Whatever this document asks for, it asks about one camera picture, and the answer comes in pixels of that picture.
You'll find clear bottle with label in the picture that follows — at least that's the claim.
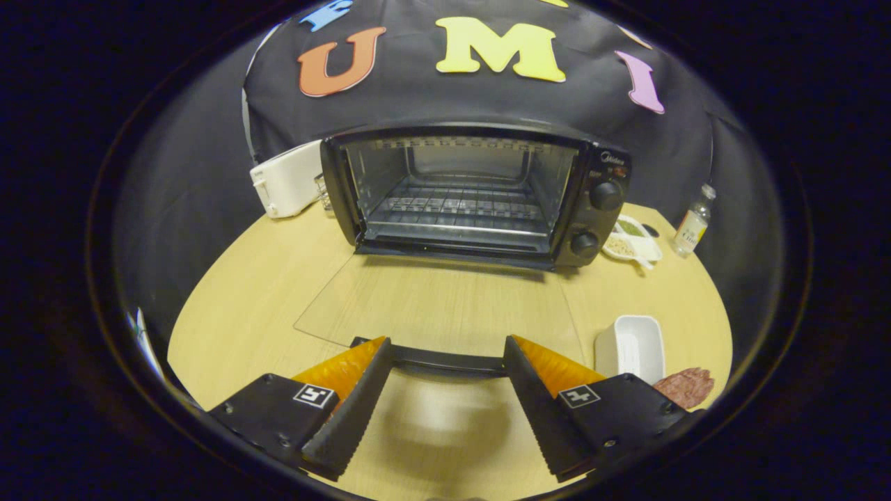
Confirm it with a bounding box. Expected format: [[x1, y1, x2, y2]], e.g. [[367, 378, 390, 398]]
[[672, 183, 717, 259]]

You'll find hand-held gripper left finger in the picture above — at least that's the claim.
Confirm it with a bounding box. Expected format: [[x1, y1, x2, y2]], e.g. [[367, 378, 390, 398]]
[[207, 337, 395, 482]]

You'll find black toaster oven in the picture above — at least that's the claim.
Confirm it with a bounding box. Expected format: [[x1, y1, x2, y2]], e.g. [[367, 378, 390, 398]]
[[294, 122, 633, 380]]

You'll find white sectioned dish with grains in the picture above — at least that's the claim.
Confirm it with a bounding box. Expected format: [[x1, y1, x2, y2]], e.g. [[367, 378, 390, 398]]
[[602, 214, 663, 271]]

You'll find white pop-up toaster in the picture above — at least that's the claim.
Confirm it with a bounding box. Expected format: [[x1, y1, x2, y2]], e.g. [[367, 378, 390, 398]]
[[250, 139, 324, 219]]

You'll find raw red meat slice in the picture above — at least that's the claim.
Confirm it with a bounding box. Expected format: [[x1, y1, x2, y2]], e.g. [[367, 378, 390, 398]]
[[653, 367, 716, 410]]

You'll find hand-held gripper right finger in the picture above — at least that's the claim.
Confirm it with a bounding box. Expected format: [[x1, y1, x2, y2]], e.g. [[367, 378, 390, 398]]
[[503, 335, 704, 484]]

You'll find white rectangular tray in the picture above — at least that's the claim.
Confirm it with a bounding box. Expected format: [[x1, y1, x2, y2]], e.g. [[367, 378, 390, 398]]
[[594, 315, 665, 385]]

